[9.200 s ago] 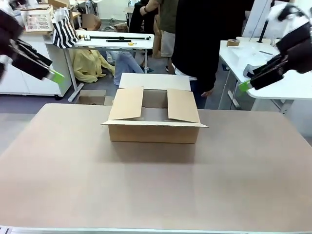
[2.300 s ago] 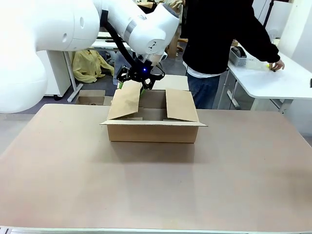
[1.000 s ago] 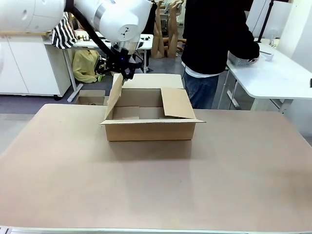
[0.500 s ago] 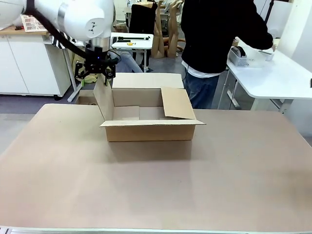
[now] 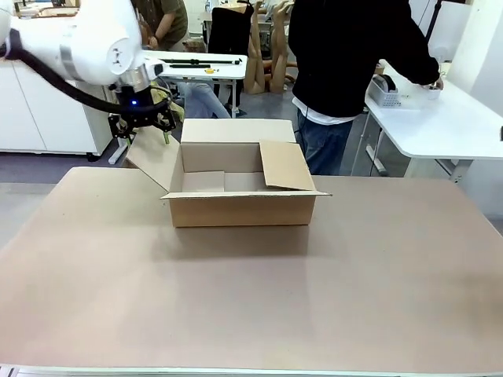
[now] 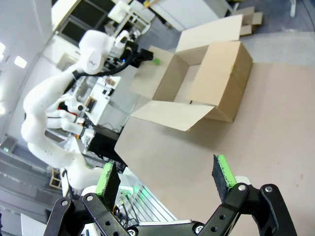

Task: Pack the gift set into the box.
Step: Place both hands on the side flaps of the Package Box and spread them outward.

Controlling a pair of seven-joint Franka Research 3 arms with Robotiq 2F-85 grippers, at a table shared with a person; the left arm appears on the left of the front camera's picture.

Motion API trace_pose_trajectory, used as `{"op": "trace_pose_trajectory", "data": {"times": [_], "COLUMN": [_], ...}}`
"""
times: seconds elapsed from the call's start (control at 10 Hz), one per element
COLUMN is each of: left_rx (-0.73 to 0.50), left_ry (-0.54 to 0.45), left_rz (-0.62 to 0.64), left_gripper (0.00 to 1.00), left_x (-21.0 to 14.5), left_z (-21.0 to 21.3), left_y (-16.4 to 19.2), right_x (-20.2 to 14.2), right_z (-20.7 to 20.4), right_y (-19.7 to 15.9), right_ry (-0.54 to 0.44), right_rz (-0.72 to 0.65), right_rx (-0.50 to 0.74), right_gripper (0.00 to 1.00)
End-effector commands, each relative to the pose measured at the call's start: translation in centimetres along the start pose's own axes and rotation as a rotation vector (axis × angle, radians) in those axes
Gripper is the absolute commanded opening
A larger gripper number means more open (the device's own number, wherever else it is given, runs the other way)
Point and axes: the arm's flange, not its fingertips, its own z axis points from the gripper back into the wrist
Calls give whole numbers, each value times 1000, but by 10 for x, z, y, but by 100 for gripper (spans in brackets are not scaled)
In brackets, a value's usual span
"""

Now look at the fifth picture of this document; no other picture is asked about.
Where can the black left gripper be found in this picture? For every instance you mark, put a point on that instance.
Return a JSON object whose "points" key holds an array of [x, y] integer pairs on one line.
{"points": [[135, 104]]}

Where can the brown cardboard box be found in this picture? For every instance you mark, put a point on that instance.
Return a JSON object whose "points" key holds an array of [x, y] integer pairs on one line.
{"points": [[243, 212]]}

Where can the person's right forearm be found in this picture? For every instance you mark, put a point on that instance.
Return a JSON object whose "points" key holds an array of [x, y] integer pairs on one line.
{"points": [[426, 68]]}

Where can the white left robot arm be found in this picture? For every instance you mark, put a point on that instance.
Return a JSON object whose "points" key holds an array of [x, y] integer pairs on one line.
{"points": [[90, 39]]}

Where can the person's right hand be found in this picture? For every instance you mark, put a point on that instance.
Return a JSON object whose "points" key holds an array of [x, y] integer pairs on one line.
{"points": [[438, 83]]}

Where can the black folded tripod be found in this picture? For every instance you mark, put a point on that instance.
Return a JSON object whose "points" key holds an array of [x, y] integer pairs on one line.
{"points": [[196, 61]]}

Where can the white storage cabinet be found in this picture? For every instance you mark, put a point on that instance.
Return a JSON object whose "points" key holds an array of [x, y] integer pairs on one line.
{"points": [[39, 118]]}

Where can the background person in brown shirt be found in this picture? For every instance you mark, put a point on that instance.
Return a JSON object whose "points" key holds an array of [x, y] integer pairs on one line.
{"points": [[173, 19]]}

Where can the tan mannequin legs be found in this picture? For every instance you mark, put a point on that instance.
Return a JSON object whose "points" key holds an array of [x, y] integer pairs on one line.
{"points": [[257, 74], [280, 59]]}

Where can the black draped chair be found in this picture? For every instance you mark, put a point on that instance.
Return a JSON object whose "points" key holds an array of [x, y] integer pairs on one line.
{"points": [[232, 31]]}

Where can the person in black hoodie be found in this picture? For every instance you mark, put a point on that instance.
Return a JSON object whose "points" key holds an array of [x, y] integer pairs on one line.
{"points": [[338, 59]]}

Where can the brown tape roll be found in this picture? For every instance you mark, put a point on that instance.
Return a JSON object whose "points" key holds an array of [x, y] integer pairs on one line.
{"points": [[380, 70]]}

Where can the white mesh basket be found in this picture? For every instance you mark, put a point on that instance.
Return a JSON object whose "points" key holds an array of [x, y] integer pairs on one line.
{"points": [[387, 100]]}

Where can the small white cup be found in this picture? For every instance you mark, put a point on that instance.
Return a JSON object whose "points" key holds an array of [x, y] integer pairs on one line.
{"points": [[434, 94]]}

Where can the large white side desk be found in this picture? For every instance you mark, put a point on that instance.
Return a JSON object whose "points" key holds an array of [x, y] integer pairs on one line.
{"points": [[444, 125]]}

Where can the black light stand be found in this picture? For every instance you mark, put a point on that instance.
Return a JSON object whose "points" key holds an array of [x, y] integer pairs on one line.
{"points": [[434, 17]]}

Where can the white partition panel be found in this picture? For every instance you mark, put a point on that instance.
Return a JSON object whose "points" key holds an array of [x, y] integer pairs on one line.
{"points": [[483, 47]]}

